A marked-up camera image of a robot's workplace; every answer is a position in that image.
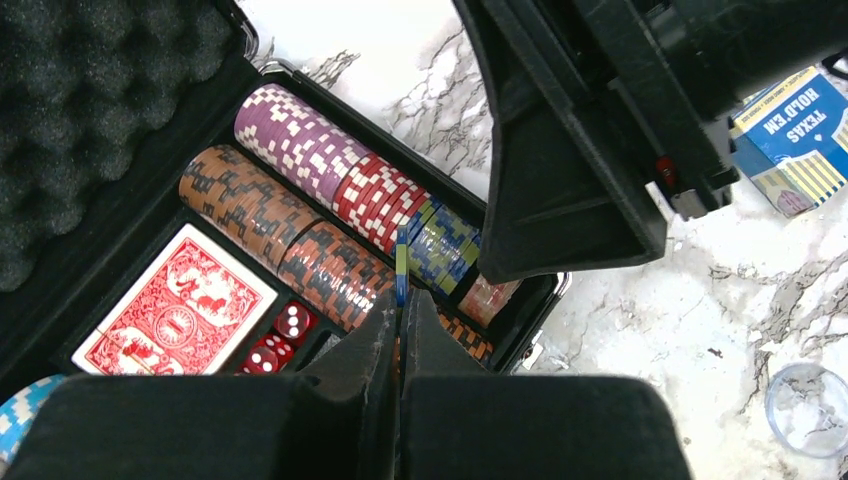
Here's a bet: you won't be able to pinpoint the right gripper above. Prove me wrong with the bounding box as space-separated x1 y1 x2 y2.
455 1 847 283

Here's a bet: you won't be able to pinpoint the purple red chip row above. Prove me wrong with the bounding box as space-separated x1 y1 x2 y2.
233 82 521 330

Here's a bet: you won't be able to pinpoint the orange chip row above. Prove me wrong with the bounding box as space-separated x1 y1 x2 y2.
178 144 495 364

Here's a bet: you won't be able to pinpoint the red playing card deck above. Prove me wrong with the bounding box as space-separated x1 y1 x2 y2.
71 224 278 375

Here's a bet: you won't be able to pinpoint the black poker case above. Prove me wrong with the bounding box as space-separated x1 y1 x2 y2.
0 0 572 405

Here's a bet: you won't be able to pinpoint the red dice in case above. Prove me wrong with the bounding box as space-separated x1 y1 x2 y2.
237 301 318 374

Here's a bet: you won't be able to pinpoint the blue boxed card deck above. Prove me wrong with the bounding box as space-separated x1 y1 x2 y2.
730 67 847 218

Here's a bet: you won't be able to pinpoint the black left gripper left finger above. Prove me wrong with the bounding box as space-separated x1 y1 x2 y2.
5 292 397 479

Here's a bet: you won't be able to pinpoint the blue fifty chip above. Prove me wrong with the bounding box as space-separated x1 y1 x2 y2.
395 223 409 308

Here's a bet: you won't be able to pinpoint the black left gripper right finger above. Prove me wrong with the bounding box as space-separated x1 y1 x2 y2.
400 290 691 479

